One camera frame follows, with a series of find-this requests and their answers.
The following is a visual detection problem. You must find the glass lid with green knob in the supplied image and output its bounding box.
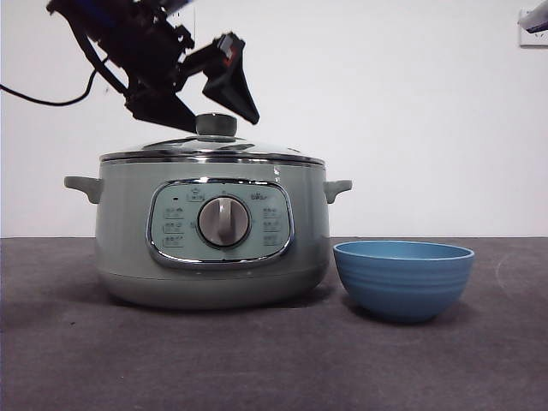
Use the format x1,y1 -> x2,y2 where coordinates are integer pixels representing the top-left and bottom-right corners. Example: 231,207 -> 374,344
98,113 -> 326,164

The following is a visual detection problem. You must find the pale green electric steamer pot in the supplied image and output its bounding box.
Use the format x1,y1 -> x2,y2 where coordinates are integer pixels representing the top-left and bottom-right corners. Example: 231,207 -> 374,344
63,157 -> 354,310

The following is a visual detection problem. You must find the blue ribbed bowl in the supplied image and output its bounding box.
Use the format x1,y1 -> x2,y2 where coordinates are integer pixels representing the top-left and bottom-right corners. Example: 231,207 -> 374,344
332,240 -> 475,324

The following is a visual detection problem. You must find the black cable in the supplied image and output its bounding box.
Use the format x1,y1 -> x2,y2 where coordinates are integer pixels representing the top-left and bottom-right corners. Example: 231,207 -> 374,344
0,68 -> 102,106

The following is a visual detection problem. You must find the white wall socket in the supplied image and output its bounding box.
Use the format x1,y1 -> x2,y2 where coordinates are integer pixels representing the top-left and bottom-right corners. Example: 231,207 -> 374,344
520,8 -> 548,47

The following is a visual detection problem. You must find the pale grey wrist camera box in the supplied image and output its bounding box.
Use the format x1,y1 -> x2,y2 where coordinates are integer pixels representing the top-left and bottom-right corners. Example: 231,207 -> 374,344
517,6 -> 548,33

